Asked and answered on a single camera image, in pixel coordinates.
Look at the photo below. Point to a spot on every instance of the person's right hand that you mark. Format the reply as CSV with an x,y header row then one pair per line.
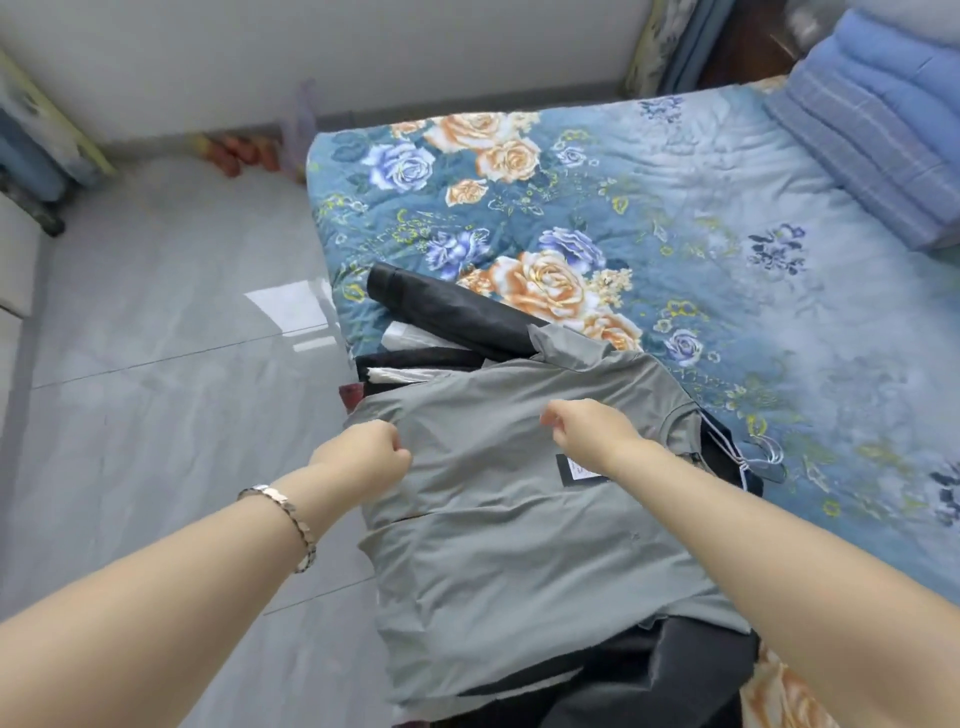
x,y
600,435

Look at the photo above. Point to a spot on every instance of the person's left hand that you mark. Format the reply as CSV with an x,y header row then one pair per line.
x,y
360,461

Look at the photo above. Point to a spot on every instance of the black glossy jacket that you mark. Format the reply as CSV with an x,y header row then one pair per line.
x,y
435,300

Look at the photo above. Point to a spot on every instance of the person's right forearm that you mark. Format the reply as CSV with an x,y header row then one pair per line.
x,y
787,585

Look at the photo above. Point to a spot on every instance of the person's left forearm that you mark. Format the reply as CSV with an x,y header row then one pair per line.
x,y
150,600

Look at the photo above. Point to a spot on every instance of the blue floral bed quilt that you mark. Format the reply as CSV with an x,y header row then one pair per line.
x,y
750,315

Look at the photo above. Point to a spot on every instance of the orange slippers on floor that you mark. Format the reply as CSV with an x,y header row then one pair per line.
x,y
232,154

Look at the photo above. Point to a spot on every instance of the pale blue folded blanket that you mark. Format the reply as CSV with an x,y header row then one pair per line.
x,y
862,165

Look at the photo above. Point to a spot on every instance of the blue floral curtain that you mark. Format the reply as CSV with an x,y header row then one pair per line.
x,y
675,45
30,150

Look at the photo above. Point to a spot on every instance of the dark wooden nightstand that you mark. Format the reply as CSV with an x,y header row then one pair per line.
x,y
750,45

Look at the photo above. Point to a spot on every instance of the lilac grey folded blanket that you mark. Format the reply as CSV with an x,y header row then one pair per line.
x,y
922,15

